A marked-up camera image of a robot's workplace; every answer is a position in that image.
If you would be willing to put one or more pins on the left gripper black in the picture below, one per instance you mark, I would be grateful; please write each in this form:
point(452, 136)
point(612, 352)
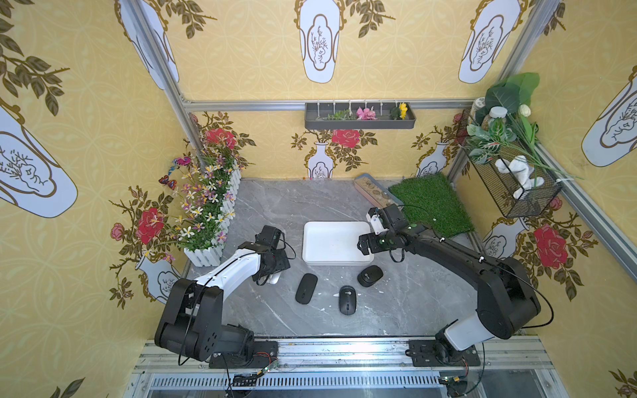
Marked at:
point(271, 266)

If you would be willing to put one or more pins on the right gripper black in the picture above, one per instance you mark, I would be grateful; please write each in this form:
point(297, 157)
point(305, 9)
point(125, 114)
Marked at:
point(368, 243)

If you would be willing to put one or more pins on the rounded black mouse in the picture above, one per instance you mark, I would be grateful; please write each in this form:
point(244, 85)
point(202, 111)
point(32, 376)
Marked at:
point(370, 276)

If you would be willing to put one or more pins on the white storage box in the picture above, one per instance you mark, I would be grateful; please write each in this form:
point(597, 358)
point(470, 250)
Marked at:
point(334, 244)

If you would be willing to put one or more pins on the black mouse with wheel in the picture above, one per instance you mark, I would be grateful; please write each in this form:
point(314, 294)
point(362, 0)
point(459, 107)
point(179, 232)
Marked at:
point(347, 300)

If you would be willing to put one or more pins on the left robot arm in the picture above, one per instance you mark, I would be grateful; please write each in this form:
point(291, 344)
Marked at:
point(191, 323)

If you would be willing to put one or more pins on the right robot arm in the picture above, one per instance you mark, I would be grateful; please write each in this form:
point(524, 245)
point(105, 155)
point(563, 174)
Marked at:
point(506, 300)

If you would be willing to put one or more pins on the pink tray with stones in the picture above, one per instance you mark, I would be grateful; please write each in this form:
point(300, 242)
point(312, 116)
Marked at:
point(374, 192)

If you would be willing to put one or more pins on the green artificial grass mat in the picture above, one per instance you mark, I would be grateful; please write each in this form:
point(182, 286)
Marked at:
point(432, 201)

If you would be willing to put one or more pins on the white fence flower planter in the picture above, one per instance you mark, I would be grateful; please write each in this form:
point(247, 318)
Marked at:
point(204, 189)

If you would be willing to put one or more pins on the white figurine in basket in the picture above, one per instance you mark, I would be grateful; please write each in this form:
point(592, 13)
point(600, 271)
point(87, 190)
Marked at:
point(521, 170)

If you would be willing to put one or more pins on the green leafy artificial plant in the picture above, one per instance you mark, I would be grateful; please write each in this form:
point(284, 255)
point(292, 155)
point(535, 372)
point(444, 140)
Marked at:
point(503, 124)

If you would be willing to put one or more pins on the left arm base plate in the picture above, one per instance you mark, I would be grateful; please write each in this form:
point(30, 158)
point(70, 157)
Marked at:
point(256, 355)

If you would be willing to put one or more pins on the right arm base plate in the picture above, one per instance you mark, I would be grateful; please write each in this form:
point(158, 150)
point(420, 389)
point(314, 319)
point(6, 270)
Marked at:
point(429, 353)

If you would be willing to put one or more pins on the grey wall shelf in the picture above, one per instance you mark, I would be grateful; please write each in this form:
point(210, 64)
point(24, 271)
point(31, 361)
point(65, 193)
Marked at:
point(357, 115)

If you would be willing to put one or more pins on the black wire basket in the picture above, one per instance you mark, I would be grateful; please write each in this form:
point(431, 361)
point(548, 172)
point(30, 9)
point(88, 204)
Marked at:
point(502, 186)

